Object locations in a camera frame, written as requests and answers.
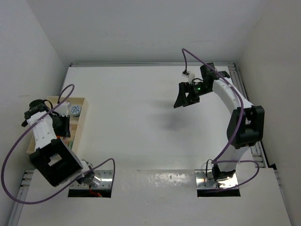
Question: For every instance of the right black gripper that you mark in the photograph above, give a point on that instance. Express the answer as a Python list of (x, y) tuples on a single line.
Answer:
[(182, 100)]

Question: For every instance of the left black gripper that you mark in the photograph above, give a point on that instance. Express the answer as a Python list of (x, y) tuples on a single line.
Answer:
[(64, 131)]

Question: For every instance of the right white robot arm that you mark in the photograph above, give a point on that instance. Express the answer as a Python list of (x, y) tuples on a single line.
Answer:
[(246, 123)]

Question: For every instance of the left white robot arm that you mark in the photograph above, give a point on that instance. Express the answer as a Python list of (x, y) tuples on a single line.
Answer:
[(52, 156)]

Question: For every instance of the wooden divided tray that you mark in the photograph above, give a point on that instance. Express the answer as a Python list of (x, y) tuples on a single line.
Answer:
[(76, 123)]

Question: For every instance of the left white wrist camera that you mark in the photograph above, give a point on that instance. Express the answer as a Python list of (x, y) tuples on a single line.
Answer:
[(63, 109)]

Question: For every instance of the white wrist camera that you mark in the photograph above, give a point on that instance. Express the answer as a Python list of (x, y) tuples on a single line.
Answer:
[(189, 75), (63, 109)]

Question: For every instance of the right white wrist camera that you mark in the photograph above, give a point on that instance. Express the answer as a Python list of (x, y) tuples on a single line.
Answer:
[(189, 75)]

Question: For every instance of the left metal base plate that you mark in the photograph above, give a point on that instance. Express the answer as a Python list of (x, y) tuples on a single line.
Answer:
[(102, 180)]

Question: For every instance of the metal base plate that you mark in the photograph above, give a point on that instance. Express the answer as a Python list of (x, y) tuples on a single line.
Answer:
[(102, 180), (204, 181)]

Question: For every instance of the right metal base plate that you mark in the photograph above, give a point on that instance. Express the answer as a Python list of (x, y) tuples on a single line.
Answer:
[(204, 181)]

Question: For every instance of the aluminium frame rail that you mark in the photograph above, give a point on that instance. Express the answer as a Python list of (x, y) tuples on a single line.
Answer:
[(131, 118)]

